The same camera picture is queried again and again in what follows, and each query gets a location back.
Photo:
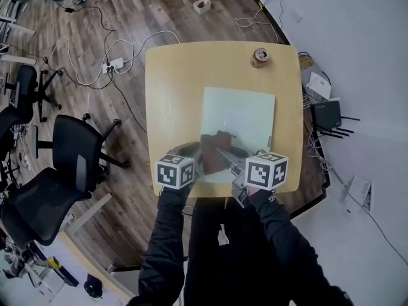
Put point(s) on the white desk frame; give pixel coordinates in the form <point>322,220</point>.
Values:
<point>12,14</point>

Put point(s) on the person's left forearm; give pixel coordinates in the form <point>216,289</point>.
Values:
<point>165,234</point>

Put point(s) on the white envelope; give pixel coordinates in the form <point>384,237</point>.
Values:
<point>319,84</point>

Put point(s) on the large black mesh office chair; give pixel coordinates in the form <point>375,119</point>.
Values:
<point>41,199</point>

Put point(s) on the person's black clothed body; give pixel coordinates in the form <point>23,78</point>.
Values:
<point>229,273</point>

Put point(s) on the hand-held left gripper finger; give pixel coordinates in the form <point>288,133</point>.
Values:
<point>199,166</point>

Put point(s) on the white desk leg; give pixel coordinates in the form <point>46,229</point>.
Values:
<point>86,214</point>

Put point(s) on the black router with antennas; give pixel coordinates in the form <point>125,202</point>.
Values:
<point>326,115</point>

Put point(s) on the person's right forearm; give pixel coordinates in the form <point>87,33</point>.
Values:
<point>287,241</point>

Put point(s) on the orange drink can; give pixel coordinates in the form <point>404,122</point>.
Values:
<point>259,58</point>

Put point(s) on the small black plug adapter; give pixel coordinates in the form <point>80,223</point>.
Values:
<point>69,10</point>

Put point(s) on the white printed booklet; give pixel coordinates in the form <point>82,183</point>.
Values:
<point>358,193</point>

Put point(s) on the pale glossy object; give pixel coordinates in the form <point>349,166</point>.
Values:
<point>239,113</point>

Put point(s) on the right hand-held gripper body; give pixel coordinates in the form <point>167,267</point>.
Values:
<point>266,171</point>

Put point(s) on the black round cap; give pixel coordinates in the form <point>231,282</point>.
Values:
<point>93,286</point>

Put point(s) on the white clothing tag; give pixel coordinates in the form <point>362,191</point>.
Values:
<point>223,236</point>

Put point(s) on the grey flat box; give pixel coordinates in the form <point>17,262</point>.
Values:
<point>310,75</point>

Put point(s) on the brown cloth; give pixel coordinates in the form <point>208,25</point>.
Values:
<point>210,151</point>

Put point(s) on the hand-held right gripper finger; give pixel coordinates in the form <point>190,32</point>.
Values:
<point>230,162</point>

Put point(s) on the white power strip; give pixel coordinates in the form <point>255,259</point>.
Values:
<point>113,65</point>

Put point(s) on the small white box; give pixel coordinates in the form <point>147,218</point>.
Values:
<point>202,5</point>

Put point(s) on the white wall socket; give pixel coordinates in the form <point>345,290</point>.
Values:
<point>297,15</point>

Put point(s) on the cardboard box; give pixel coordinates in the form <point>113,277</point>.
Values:
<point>306,63</point>

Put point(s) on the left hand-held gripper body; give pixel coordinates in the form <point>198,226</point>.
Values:
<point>173,172</point>

